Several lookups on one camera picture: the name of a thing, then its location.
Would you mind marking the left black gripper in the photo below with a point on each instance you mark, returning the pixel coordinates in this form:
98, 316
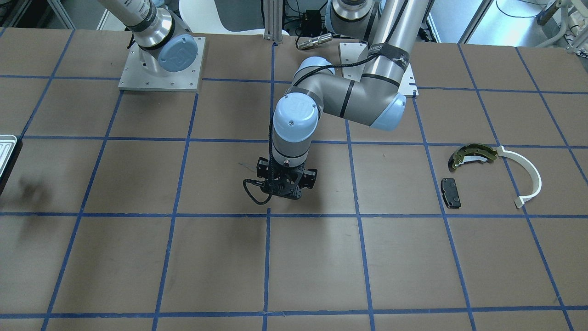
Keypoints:
262, 169

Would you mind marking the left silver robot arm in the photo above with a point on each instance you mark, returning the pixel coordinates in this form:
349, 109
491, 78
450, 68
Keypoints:
366, 91

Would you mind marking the ribbed metal tray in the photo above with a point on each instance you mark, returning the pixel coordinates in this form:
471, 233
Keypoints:
8, 146

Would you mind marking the silver metal cylinder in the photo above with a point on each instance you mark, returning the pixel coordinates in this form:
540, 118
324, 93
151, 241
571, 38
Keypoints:
313, 42

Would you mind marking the black brake pad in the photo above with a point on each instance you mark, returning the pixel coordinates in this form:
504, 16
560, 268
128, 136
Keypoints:
449, 192

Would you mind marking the olive brake shoe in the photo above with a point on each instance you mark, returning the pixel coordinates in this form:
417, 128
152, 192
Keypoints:
471, 153

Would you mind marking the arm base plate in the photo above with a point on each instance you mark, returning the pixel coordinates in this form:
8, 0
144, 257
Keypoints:
355, 52
143, 73

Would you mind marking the aluminium frame post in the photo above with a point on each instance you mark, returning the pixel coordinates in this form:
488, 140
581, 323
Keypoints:
272, 20

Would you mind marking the white curved plastic bracket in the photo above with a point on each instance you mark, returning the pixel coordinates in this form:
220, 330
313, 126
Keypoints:
531, 170

